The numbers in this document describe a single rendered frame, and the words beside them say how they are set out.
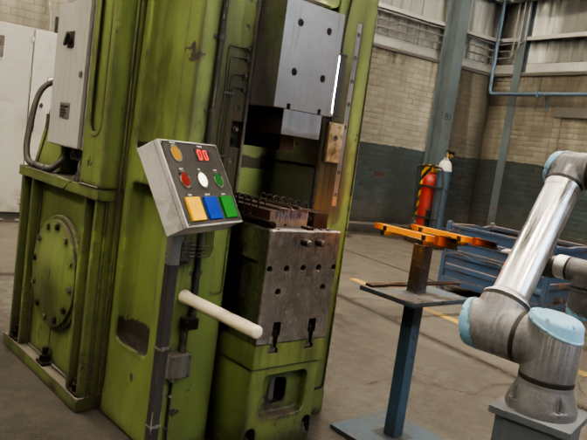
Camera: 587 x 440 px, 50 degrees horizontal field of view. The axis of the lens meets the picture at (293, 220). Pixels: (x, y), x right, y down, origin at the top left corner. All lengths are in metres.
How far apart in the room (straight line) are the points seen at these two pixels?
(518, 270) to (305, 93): 1.03
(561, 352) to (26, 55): 6.54
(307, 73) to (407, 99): 8.32
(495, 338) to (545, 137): 9.39
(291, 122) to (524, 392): 1.25
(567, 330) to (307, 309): 1.10
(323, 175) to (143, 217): 0.78
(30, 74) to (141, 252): 5.04
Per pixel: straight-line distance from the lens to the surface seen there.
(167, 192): 1.89
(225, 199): 2.08
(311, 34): 2.49
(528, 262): 2.04
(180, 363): 2.46
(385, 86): 10.45
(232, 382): 2.61
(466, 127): 11.72
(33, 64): 7.54
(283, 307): 2.49
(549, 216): 2.11
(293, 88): 2.43
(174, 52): 2.60
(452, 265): 6.49
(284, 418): 2.71
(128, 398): 2.72
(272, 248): 2.37
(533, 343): 1.88
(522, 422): 1.90
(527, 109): 11.53
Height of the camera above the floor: 1.23
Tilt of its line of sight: 7 degrees down
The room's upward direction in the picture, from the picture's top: 8 degrees clockwise
